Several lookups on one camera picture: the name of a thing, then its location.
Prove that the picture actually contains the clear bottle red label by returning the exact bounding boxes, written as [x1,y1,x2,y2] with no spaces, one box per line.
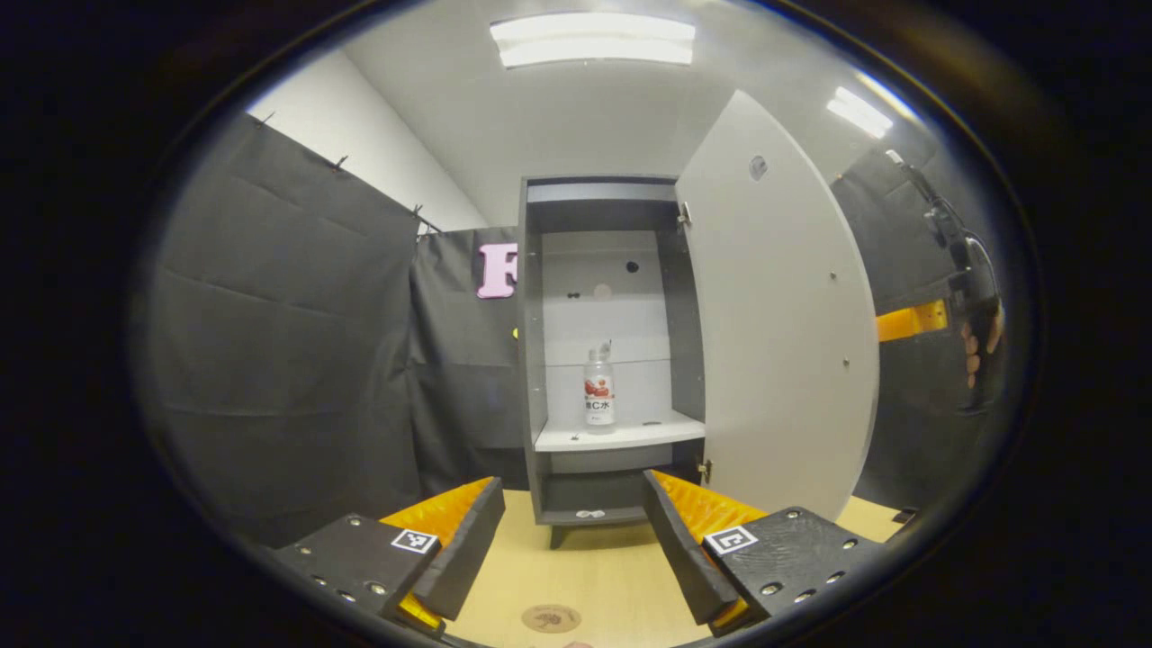
[583,346,617,435]

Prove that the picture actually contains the round brown coaster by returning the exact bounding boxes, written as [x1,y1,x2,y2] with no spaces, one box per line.
[522,604,582,634]

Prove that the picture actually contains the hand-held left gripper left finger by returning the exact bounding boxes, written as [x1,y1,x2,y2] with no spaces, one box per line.
[270,475,507,635]

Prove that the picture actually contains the black backdrop cloth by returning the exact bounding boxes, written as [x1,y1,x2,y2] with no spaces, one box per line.
[135,112,1002,545]

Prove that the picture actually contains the white cabinet door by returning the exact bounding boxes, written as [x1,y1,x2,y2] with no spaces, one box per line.
[675,88,881,523]

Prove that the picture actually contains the large ceiling light panel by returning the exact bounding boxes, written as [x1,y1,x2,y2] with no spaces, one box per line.
[490,13,696,68]

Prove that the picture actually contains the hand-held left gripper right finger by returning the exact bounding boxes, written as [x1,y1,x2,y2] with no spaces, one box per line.
[641,470,887,638]

